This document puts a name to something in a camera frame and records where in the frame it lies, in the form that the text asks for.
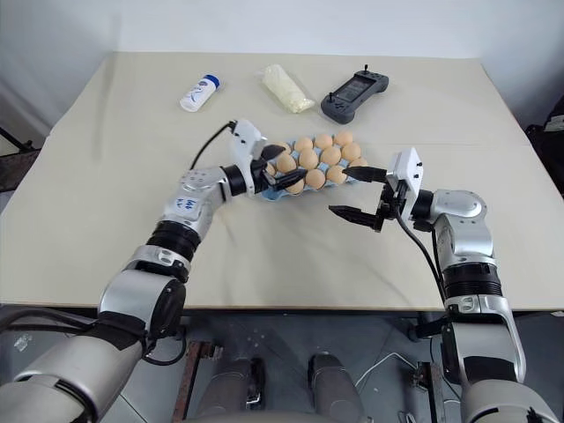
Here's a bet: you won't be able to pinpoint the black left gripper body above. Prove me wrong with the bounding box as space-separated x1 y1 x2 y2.
249 148 275 193

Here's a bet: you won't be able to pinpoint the black bag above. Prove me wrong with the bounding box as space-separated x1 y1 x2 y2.
523 104 564 197

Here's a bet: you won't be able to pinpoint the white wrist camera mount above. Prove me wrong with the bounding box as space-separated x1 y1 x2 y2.
385 146 426 221
226 118 269 196

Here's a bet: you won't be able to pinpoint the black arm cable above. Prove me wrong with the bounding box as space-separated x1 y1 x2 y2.
395 211 448 308
189 119 238 171

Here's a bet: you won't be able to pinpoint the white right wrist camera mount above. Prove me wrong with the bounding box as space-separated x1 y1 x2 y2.
385 146 426 221

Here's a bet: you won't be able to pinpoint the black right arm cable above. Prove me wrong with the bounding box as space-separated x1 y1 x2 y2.
395 211 448 308

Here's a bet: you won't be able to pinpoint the dark metal stand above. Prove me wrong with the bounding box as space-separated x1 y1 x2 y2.
0 126 46 191

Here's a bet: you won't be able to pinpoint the dark rounded grey shape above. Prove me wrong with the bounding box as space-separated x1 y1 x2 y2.
205 355 268 419
307 352 367 420

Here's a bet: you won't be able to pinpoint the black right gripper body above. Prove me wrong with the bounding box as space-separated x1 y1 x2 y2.
373 179 409 231

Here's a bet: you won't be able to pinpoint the rusty metal bar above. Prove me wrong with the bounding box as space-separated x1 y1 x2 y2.
174 339 221 423
412 360 446 423

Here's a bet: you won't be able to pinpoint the clear bag of white grains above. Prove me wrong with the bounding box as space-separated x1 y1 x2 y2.
255 63 316 115

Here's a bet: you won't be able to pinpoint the thin white cable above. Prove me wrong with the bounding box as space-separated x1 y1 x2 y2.
354 352 419 389

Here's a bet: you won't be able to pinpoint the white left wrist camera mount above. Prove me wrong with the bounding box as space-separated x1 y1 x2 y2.
226 118 269 196

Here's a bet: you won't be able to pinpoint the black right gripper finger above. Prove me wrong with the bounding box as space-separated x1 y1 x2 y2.
341 166 390 183
328 204 383 233

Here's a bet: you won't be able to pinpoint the grey handheld controller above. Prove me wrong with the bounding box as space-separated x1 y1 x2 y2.
320 64 391 126

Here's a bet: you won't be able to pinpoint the blue egg tray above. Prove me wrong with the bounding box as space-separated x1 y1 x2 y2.
258 131 370 202

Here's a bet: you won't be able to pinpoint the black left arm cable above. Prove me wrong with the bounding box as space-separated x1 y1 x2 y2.
189 119 238 171

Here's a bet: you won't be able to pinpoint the white bottle with blue cap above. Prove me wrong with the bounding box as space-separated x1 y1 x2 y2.
179 75 221 112

